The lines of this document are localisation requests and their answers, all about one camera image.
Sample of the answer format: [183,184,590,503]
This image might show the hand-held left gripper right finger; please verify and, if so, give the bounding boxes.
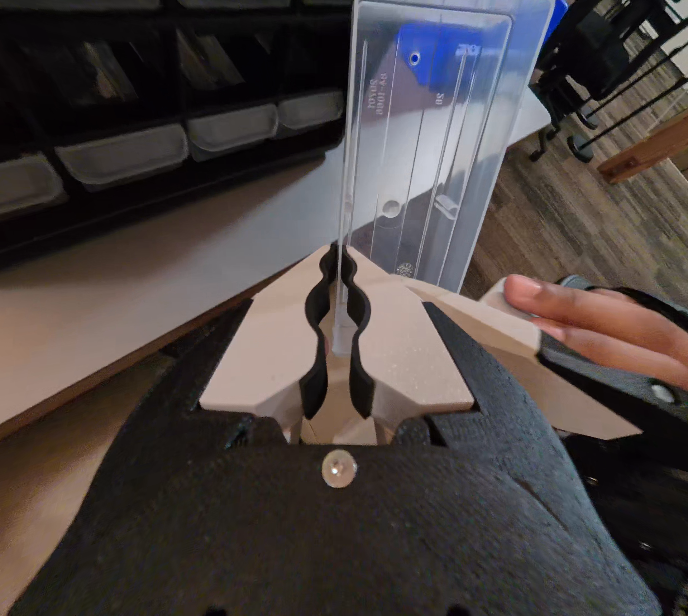
[342,244,477,444]

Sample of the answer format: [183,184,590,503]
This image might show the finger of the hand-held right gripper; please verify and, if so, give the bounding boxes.
[485,349,644,441]
[402,276,544,359]

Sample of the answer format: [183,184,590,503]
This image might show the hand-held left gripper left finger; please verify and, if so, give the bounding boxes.
[198,244,338,444]

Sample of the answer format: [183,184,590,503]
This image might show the clear plastic drawer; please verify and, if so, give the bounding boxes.
[332,0,556,356]

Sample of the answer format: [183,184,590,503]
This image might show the rows of small cabinet drawers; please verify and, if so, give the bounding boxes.
[0,0,420,219]

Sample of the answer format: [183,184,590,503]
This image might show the black drawer cabinet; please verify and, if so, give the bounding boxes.
[0,0,449,270]

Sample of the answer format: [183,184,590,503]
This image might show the grey desk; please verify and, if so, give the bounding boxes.
[0,84,551,439]

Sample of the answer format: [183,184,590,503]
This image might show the person's right hand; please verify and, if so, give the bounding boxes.
[504,274,688,389]

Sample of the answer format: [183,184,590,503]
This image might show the wooden beam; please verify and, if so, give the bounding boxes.
[597,111,688,185]

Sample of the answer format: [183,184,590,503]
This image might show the person's beige pants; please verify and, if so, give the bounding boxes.
[0,353,178,616]

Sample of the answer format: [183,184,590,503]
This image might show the black office chair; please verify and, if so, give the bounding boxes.
[529,0,684,161]

